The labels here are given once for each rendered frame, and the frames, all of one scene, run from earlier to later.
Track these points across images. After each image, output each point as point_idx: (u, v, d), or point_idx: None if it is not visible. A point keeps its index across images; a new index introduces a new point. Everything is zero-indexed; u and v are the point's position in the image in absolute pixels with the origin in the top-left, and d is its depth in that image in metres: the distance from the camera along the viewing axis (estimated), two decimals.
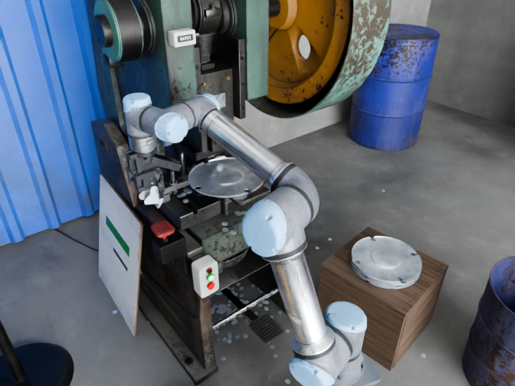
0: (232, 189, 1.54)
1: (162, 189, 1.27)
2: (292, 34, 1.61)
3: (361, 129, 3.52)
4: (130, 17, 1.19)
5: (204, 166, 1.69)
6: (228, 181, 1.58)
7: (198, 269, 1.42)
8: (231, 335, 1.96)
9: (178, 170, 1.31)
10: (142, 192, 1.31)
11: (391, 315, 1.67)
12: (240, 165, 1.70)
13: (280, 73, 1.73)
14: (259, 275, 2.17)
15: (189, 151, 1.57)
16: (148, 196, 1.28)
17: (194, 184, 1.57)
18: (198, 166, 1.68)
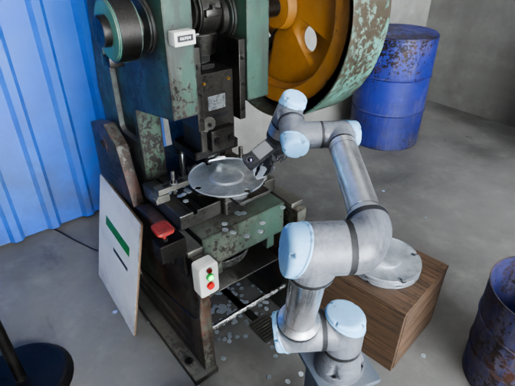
0: (232, 189, 1.54)
1: None
2: None
3: (361, 129, 3.52)
4: (130, 17, 1.19)
5: (204, 166, 1.69)
6: (228, 181, 1.58)
7: (198, 269, 1.42)
8: (231, 335, 1.96)
9: None
10: None
11: (391, 315, 1.67)
12: (240, 165, 1.70)
13: None
14: (259, 275, 2.17)
15: (189, 151, 1.57)
16: None
17: (194, 184, 1.57)
18: (198, 166, 1.68)
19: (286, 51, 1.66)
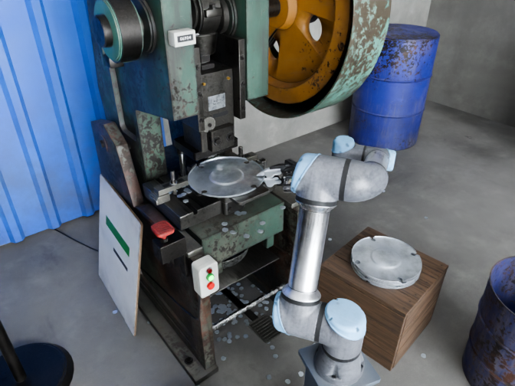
0: (239, 187, 1.55)
1: (280, 184, 1.64)
2: (300, 23, 1.56)
3: (361, 129, 3.52)
4: (130, 17, 1.19)
5: (198, 170, 1.66)
6: (231, 180, 1.58)
7: (198, 269, 1.42)
8: (231, 335, 1.96)
9: None
10: (273, 176, 1.57)
11: (391, 315, 1.67)
12: (233, 162, 1.70)
13: (302, 71, 1.63)
14: (259, 275, 2.17)
15: (189, 151, 1.57)
16: (273, 184, 1.60)
17: (198, 188, 1.55)
18: (193, 171, 1.66)
19: None
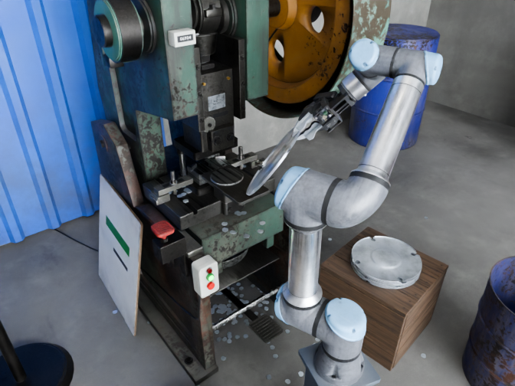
0: (277, 163, 1.32)
1: None
2: (301, 17, 1.54)
3: (361, 129, 3.52)
4: (130, 17, 1.19)
5: (259, 171, 1.52)
6: (273, 161, 1.37)
7: (198, 269, 1.42)
8: (231, 335, 1.96)
9: None
10: (305, 125, 1.27)
11: (391, 315, 1.67)
12: (284, 141, 1.48)
13: (309, 67, 1.60)
14: (259, 275, 2.17)
15: (189, 151, 1.57)
16: (315, 132, 1.29)
17: (250, 191, 1.41)
18: (256, 176, 1.52)
19: None
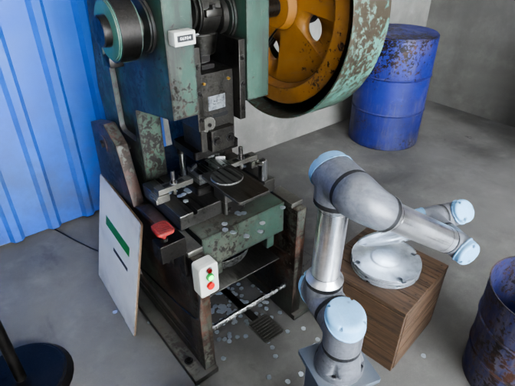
0: (377, 236, 1.70)
1: None
2: (300, 23, 1.56)
3: (361, 129, 3.52)
4: (130, 17, 1.19)
5: (396, 241, 1.86)
6: (385, 235, 1.73)
7: (198, 269, 1.42)
8: (231, 335, 1.96)
9: None
10: None
11: (391, 315, 1.67)
12: None
13: (302, 71, 1.63)
14: (259, 275, 2.17)
15: (189, 151, 1.57)
16: None
17: (367, 244, 1.84)
18: (393, 243, 1.87)
19: None
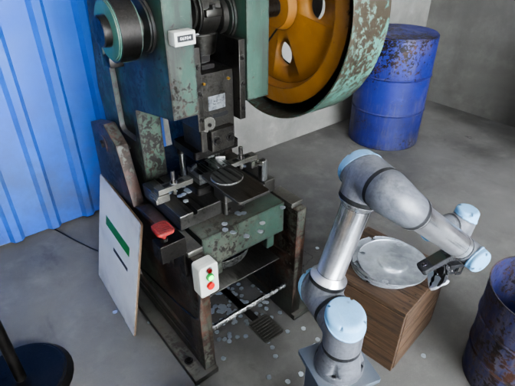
0: (378, 272, 1.74)
1: None
2: None
3: (361, 129, 3.52)
4: (130, 17, 1.19)
5: (392, 243, 1.89)
6: (385, 265, 1.77)
7: (198, 269, 1.42)
8: (231, 335, 1.96)
9: (418, 265, 1.50)
10: (447, 279, 1.53)
11: (391, 315, 1.67)
12: (418, 263, 1.79)
13: None
14: (259, 275, 2.17)
15: (189, 151, 1.57)
16: None
17: (365, 248, 1.86)
18: (389, 241, 1.91)
19: (304, 40, 1.57)
